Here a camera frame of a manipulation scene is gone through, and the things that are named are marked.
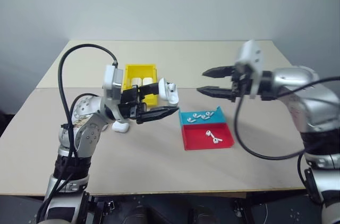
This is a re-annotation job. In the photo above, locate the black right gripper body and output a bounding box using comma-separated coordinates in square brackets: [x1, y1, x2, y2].
[231, 65, 253, 103]

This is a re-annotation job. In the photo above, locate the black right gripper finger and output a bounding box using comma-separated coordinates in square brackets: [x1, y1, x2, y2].
[196, 85, 235, 101]
[202, 65, 235, 79]

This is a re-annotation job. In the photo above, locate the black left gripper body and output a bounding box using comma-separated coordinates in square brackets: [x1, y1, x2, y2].
[117, 87, 148, 125]

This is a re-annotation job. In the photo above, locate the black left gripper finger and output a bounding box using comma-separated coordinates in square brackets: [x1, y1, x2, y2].
[138, 81, 160, 100]
[136, 106, 180, 125]

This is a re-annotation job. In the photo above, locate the yellow plastic bin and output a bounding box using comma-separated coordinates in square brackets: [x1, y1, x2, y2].
[122, 63, 160, 107]

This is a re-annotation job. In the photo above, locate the blue plastic tray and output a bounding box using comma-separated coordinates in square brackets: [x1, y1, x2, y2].
[178, 105, 227, 127]

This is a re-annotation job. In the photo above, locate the red plastic tray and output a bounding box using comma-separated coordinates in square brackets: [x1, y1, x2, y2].
[181, 122, 236, 151]

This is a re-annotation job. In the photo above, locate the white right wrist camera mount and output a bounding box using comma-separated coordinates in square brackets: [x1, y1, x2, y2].
[235, 39, 265, 99]

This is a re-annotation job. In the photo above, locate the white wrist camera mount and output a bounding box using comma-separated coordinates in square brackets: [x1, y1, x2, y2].
[103, 64, 125, 102]
[235, 39, 265, 99]

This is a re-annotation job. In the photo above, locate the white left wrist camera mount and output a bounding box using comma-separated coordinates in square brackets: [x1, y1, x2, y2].
[103, 64, 125, 102]

